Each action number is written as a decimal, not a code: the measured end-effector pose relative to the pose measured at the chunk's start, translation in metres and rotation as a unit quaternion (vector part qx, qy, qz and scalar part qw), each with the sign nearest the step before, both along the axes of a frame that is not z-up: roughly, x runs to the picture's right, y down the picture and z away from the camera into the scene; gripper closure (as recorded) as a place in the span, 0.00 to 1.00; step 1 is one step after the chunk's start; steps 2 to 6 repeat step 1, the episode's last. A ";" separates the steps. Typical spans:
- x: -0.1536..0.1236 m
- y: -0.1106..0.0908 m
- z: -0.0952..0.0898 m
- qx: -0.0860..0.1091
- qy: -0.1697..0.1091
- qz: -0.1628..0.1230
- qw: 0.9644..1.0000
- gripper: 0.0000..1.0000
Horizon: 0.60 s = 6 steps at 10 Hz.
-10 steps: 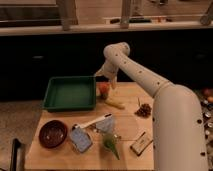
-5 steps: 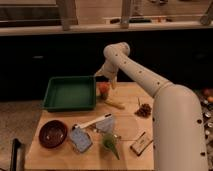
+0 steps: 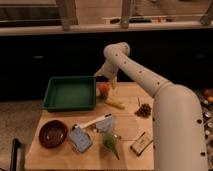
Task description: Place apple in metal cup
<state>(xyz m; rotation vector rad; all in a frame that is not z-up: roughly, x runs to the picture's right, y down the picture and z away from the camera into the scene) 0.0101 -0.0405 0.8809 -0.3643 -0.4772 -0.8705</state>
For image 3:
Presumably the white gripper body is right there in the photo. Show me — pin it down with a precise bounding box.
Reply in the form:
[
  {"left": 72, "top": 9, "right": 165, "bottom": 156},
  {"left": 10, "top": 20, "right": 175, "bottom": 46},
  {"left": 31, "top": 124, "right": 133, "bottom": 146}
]
[{"left": 101, "top": 61, "right": 118, "bottom": 80}]

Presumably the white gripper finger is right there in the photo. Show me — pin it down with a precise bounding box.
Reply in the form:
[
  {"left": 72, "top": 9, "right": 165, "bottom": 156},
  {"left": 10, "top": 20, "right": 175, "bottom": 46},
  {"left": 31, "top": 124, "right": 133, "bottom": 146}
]
[{"left": 94, "top": 69, "right": 104, "bottom": 77}]

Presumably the red orange apple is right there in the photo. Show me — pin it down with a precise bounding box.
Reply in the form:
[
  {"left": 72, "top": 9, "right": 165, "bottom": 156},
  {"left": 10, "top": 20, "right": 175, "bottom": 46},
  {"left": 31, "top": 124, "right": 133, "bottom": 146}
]
[{"left": 98, "top": 82, "right": 109, "bottom": 92}]

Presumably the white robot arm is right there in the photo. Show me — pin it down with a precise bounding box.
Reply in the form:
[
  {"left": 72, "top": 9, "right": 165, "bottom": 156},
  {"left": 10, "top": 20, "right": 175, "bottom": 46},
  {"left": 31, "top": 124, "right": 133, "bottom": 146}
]
[{"left": 96, "top": 42, "right": 208, "bottom": 171}]

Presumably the yellow banana piece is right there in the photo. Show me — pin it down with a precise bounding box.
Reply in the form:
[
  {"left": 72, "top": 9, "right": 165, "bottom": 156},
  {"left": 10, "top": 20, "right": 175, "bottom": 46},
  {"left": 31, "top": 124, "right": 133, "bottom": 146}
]
[{"left": 105, "top": 100, "right": 125, "bottom": 110}]

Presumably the green plastic tray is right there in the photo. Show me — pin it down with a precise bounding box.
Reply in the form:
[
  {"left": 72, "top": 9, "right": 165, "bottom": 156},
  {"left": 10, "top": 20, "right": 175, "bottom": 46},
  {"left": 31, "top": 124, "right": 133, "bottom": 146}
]
[{"left": 43, "top": 76, "right": 96, "bottom": 112}]

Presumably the blue grey cloth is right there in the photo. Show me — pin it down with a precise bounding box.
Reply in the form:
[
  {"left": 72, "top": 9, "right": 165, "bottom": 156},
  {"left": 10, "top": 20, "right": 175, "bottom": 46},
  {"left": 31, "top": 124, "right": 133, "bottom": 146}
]
[{"left": 96, "top": 116, "right": 115, "bottom": 133}]

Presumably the brown pine cone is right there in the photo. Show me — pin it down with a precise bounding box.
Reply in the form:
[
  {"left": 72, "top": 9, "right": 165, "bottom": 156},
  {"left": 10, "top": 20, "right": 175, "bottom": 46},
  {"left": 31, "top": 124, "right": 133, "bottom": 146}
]
[{"left": 135, "top": 102, "right": 152, "bottom": 118}]

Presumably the green pear toy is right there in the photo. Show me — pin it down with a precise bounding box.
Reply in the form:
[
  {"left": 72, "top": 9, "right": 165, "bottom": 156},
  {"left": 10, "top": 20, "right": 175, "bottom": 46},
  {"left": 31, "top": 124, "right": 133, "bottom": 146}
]
[{"left": 102, "top": 133, "right": 120, "bottom": 159}]

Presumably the dark red bowl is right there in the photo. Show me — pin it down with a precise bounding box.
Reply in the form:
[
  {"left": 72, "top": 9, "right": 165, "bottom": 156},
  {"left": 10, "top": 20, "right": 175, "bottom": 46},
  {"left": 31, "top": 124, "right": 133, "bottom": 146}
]
[{"left": 39, "top": 120, "right": 68, "bottom": 148}]

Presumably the small wooden box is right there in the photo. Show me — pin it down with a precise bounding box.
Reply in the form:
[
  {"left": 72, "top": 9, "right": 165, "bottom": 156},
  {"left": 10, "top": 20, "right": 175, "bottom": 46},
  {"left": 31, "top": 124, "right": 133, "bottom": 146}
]
[{"left": 130, "top": 132, "right": 153, "bottom": 156}]

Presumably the black object at edge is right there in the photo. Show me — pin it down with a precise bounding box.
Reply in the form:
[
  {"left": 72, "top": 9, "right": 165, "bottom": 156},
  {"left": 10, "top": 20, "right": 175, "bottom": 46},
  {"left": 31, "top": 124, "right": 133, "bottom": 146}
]
[{"left": 10, "top": 138, "right": 21, "bottom": 171}]

